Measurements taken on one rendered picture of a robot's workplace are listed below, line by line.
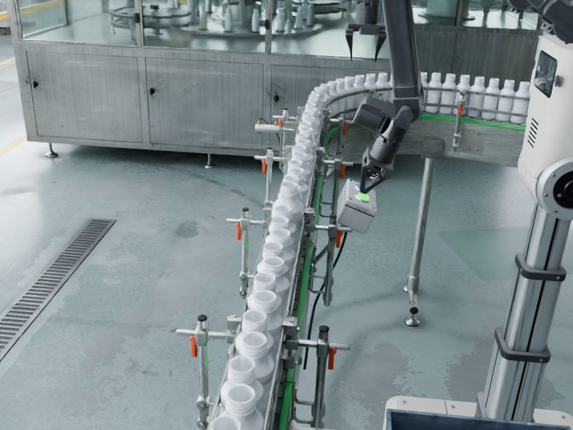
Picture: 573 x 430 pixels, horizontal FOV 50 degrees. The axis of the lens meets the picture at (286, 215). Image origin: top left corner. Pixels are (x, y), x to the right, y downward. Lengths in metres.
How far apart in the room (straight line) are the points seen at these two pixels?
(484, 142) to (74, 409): 1.99
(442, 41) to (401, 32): 5.06
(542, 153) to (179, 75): 3.43
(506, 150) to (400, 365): 1.02
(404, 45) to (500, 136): 1.48
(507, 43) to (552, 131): 5.02
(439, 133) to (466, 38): 3.68
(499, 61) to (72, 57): 3.94
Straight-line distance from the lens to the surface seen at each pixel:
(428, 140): 2.80
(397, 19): 1.33
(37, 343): 3.02
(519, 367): 1.86
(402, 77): 1.38
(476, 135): 2.79
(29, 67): 5.04
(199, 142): 4.73
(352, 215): 1.52
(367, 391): 2.66
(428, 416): 1.16
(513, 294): 1.79
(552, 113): 1.51
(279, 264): 1.14
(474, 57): 6.47
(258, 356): 0.92
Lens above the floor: 1.71
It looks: 25 degrees down
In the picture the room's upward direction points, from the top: 2 degrees clockwise
